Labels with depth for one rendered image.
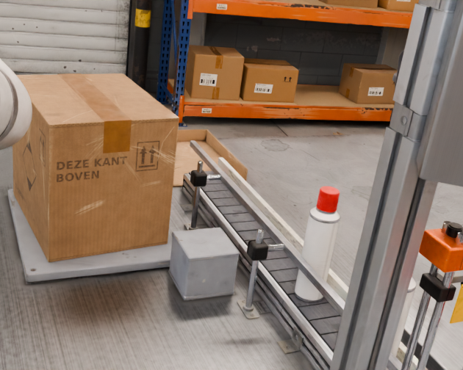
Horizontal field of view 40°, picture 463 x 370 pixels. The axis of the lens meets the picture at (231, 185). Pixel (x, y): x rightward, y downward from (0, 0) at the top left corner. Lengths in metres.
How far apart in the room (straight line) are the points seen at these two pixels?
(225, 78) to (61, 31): 1.28
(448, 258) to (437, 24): 0.24
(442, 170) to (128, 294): 0.72
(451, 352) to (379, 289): 0.43
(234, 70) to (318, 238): 3.61
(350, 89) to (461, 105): 4.60
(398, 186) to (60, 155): 0.65
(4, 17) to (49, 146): 3.90
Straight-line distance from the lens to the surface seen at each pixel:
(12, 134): 0.92
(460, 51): 0.56
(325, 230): 1.05
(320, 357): 1.04
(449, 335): 1.15
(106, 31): 5.02
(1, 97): 0.87
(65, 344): 1.06
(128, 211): 1.22
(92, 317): 1.11
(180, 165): 1.71
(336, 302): 0.99
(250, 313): 1.15
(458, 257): 0.71
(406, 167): 0.63
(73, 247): 1.22
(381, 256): 0.67
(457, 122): 0.58
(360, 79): 5.05
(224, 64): 4.58
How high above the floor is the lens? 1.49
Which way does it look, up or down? 24 degrees down
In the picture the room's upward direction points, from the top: 8 degrees clockwise
